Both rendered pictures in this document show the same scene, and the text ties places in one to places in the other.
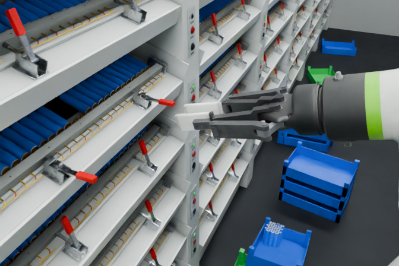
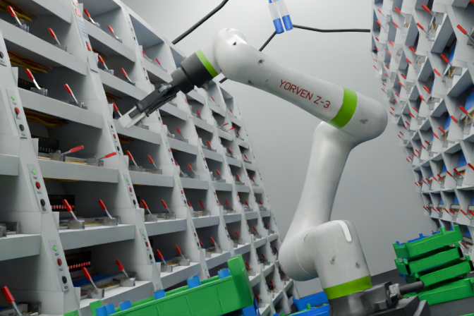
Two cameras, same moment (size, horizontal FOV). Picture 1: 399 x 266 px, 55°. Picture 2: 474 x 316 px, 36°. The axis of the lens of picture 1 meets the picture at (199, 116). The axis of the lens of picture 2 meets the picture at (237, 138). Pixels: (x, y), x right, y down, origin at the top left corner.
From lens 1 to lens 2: 170 cm
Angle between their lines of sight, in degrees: 42
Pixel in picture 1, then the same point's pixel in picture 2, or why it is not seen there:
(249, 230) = not seen: outside the picture
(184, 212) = not seen: hidden behind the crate
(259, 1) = (168, 169)
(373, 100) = (199, 52)
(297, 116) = (175, 77)
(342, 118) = (192, 65)
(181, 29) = (106, 131)
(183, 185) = (146, 272)
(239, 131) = (152, 96)
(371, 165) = not seen: outside the picture
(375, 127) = (206, 62)
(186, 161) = (141, 245)
